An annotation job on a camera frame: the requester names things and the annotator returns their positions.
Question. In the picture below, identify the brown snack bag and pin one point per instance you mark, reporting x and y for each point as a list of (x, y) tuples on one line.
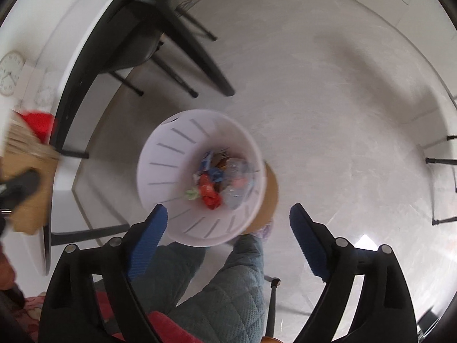
[(220, 162)]

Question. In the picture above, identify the grey chair with black legs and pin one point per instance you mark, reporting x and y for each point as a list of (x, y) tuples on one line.
[(132, 48)]

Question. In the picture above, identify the teal quilted pants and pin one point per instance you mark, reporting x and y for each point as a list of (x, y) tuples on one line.
[(221, 303)]

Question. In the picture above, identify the white slotted waste bin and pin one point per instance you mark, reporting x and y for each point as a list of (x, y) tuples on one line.
[(171, 143)]

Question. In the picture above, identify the purple slipper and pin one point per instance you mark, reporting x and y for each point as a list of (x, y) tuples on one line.
[(263, 229)]

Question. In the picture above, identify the black table leg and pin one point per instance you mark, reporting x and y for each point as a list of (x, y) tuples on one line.
[(192, 39)]

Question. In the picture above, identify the blue wrapper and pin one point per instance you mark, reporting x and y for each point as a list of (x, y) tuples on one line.
[(214, 173)]

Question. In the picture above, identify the brown cardboard box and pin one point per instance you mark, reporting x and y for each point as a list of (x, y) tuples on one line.
[(25, 146)]

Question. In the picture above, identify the orange-red snack packet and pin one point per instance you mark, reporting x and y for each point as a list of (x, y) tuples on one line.
[(209, 191)]

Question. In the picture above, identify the pastel paper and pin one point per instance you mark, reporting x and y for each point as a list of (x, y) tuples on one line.
[(192, 193)]

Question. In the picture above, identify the white wall clock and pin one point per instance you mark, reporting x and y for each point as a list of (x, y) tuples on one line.
[(9, 73)]

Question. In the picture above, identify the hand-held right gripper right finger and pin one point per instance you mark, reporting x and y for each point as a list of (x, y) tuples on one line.
[(309, 246)]

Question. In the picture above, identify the red crumpled paper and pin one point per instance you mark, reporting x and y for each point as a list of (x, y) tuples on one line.
[(41, 123)]

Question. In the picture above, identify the red garment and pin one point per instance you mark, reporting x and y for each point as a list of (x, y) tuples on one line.
[(167, 325)]

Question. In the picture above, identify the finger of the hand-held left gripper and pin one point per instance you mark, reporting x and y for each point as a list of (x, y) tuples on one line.
[(21, 185)]

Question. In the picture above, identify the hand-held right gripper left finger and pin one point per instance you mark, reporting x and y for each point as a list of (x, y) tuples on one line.
[(148, 243)]

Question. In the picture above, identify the black rod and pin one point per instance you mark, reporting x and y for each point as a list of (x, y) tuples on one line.
[(273, 307)]

